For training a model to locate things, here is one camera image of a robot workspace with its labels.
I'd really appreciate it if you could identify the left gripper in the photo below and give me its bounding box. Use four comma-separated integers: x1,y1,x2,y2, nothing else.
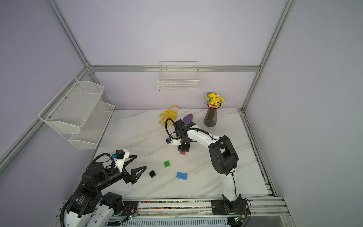
97,156,146,191

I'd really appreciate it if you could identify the black lego brick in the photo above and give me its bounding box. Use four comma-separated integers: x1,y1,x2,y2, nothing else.
149,170,156,178

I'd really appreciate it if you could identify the green lego brick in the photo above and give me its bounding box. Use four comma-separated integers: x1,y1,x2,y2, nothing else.
164,161,170,168

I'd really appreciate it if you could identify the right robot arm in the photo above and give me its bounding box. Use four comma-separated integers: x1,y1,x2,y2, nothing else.
165,118,251,217

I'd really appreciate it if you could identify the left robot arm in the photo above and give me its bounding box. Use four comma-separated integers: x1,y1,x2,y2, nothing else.
60,149,146,227

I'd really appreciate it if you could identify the light blue lego brick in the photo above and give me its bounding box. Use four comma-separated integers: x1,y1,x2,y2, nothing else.
176,172,188,180

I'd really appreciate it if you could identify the purple pink trowel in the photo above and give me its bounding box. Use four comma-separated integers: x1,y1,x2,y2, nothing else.
183,113,193,124

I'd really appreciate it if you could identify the yellow work glove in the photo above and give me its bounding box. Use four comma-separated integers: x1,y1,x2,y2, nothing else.
159,106,180,126

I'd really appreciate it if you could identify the dark glass vase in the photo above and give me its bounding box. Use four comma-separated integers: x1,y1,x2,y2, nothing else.
204,107,218,127

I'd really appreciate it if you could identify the yellow flower bouquet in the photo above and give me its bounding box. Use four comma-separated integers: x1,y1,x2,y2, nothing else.
204,92,226,109

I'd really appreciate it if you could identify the white two-tier mesh shelf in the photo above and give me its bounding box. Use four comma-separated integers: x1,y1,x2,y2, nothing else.
38,77,114,150

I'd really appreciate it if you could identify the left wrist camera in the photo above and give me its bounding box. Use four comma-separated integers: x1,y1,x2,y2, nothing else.
112,149,130,172

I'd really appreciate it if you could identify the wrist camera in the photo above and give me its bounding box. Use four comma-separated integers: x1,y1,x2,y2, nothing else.
112,149,130,172
166,137,181,146

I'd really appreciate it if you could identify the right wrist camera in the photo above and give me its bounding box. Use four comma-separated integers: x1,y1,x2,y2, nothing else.
166,137,181,146

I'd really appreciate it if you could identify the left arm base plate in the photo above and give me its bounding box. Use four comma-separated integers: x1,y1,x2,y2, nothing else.
119,201,139,217

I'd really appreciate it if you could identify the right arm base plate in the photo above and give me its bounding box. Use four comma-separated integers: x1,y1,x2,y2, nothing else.
211,199,250,215

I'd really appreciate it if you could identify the white wire wall basket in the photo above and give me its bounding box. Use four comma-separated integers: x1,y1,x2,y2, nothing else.
157,61,200,92

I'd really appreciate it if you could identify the aluminium front rail frame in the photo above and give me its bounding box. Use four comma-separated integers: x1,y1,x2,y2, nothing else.
50,197,296,227

